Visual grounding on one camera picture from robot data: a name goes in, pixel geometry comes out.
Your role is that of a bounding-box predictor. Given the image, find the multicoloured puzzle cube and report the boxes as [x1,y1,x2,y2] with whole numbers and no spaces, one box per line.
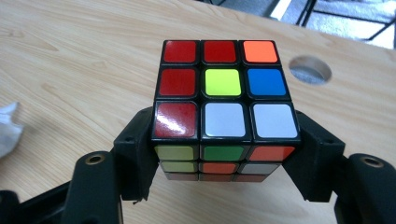
[151,39,302,183]

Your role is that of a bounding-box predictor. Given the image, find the white wet wipe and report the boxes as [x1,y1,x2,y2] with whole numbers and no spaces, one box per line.
[0,102,24,159]

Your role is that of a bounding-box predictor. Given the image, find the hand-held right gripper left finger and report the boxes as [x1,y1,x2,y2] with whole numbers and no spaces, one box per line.
[113,106,160,200]

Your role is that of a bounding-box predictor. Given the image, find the black folding chair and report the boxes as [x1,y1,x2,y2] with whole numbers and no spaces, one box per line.
[295,0,396,41]

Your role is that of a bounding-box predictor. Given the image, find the white desk leg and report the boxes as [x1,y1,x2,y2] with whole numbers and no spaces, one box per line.
[269,0,293,21]

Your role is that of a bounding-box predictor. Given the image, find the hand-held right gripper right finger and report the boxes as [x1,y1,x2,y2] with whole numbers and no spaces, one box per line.
[282,111,346,203]

